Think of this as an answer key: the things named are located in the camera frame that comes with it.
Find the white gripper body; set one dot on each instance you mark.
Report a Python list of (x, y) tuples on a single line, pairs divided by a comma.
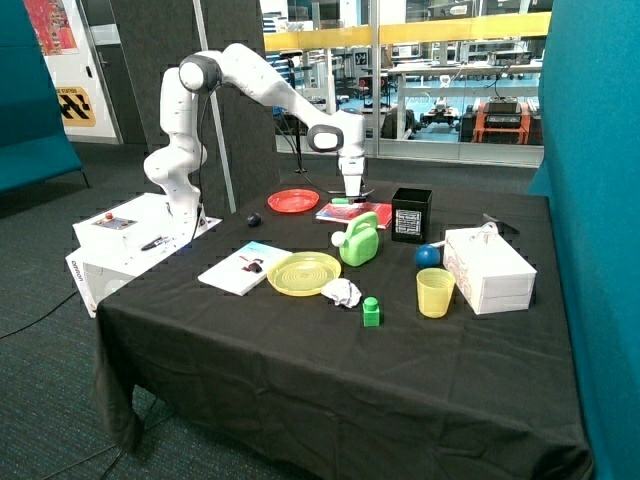
[(352, 170)]

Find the green highlighter blue cap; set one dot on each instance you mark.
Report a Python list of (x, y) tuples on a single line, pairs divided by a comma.
[(347, 201)]

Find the pink highlighter black cap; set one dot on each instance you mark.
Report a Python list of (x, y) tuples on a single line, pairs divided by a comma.
[(252, 265)]

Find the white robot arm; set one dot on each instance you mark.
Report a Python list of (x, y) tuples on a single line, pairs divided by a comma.
[(260, 88)]

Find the orange blue Springer book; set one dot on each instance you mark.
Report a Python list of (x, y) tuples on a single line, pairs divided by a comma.
[(346, 213)]

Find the light blue airplanes book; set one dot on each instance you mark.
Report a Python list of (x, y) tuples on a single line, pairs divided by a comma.
[(241, 271)]

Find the black square container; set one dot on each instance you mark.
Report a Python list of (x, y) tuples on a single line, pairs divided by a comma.
[(411, 214)]

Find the red plastic plate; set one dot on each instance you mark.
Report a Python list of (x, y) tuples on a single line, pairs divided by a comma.
[(293, 200)]

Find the green toy watering can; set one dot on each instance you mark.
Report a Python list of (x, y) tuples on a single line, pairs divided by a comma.
[(360, 242)]

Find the small black round object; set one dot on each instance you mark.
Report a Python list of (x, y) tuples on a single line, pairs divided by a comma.
[(254, 219)]

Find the blue ball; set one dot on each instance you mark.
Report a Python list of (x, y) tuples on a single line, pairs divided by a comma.
[(427, 256)]

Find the yellow plastic plate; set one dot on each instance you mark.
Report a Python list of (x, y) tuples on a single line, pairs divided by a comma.
[(303, 274)]

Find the crumpled white paper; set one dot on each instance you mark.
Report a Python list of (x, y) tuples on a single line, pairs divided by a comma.
[(342, 292)]

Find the yellow plastic cup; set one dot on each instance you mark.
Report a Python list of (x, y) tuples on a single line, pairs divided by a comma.
[(434, 291)]

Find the green toy block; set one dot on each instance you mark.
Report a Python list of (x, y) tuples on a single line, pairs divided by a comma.
[(371, 312)]

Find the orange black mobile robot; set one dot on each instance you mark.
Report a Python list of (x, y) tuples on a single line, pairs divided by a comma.
[(502, 120)]

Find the black tablecloth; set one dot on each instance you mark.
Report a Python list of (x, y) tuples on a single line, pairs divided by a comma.
[(301, 380)]

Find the white cardboard box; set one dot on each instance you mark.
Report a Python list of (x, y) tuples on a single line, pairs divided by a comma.
[(492, 276)]

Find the black pen on base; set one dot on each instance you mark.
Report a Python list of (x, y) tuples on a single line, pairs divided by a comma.
[(155, 243)]

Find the white robot control box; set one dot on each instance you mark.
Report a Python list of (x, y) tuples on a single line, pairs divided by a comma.
[(110, 253)]

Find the black yellow hazard sign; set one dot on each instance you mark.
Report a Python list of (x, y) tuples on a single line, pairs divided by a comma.
[(75, 106)]

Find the teal sofa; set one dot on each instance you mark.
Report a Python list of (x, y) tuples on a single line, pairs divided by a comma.
[(34, 145)]

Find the teal partition wall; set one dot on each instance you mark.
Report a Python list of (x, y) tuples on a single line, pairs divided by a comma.
[(589, 96)]

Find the colourful wall poster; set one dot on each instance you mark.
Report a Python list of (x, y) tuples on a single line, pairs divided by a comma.
[(52, 28)]

